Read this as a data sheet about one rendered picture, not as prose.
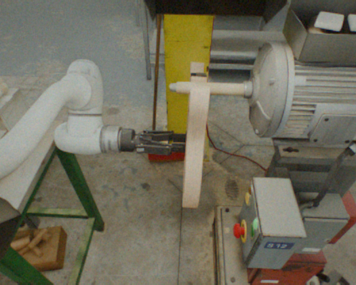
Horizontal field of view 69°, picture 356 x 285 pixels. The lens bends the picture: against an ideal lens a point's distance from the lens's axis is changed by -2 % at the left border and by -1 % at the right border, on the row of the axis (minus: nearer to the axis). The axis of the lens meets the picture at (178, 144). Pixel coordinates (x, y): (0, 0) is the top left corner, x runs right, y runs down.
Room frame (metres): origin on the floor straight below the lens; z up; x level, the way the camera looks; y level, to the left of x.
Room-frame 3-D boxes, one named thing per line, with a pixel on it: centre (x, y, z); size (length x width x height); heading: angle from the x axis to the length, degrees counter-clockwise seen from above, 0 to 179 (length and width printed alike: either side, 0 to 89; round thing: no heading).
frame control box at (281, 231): (0.35, -0.30, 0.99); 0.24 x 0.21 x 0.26; 87
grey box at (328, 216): (0.43, -0.46, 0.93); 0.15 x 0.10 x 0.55; 87
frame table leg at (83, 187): (0.80, 0.52, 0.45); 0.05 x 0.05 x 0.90; 87
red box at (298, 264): (0.42, -0.46, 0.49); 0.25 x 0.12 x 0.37; 87
